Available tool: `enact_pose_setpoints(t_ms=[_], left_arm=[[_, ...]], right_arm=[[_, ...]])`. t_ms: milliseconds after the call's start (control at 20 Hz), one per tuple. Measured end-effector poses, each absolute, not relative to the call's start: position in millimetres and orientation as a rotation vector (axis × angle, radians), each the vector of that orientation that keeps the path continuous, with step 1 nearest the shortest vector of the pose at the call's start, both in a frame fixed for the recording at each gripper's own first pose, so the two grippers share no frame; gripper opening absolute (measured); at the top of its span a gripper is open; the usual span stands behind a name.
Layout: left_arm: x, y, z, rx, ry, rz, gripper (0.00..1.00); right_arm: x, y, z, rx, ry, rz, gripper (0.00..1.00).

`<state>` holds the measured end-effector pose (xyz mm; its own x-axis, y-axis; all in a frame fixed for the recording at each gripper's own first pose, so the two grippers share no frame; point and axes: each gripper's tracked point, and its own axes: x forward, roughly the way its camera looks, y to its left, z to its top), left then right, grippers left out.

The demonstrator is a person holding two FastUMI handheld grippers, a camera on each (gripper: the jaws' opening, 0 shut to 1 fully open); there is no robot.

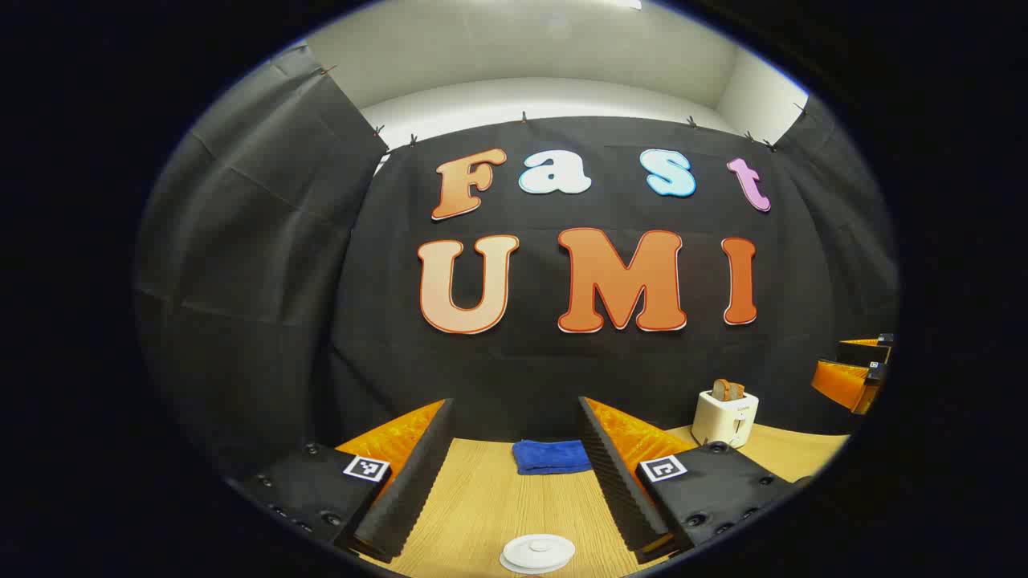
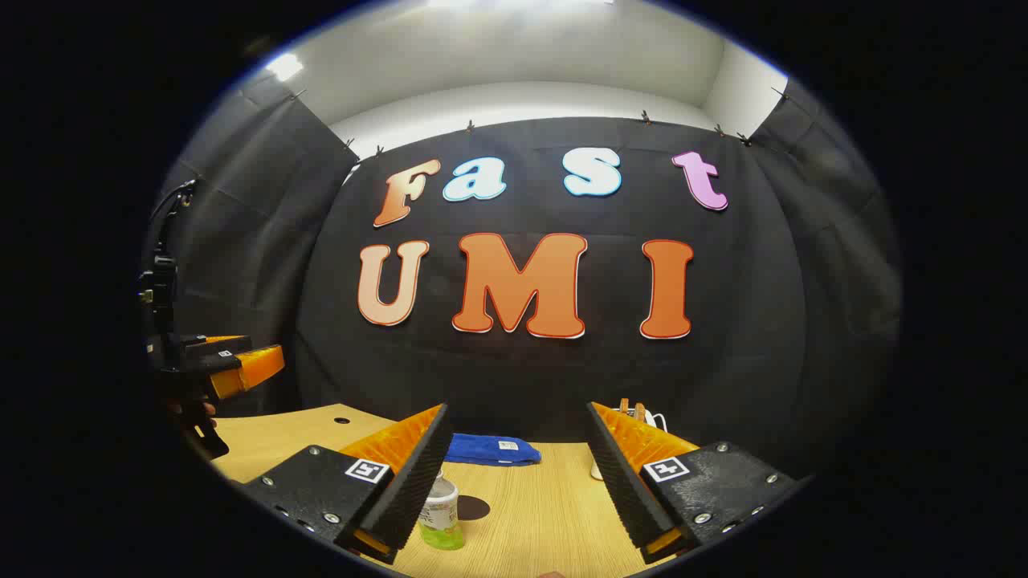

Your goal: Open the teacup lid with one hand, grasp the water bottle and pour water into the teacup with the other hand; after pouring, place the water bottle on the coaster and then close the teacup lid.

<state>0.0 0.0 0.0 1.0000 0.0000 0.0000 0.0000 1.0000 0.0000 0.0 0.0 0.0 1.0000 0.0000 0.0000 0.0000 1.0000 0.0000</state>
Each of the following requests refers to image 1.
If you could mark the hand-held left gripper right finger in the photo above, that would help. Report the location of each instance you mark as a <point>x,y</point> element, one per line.
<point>618,490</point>

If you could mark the brown bread slice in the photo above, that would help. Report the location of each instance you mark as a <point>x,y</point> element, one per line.
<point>727,390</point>

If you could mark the white toaster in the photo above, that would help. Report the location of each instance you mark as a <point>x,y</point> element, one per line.
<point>723,421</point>

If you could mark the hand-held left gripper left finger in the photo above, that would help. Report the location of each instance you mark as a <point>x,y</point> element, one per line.
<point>405,490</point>

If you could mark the blue folded towel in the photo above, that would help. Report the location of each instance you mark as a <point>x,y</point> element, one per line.
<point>550,456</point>

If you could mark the black backdrop cloth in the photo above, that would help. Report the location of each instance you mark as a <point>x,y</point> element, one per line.
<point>546,369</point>

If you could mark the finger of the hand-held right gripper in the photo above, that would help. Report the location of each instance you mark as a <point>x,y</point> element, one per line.
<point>843,385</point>
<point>863,352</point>

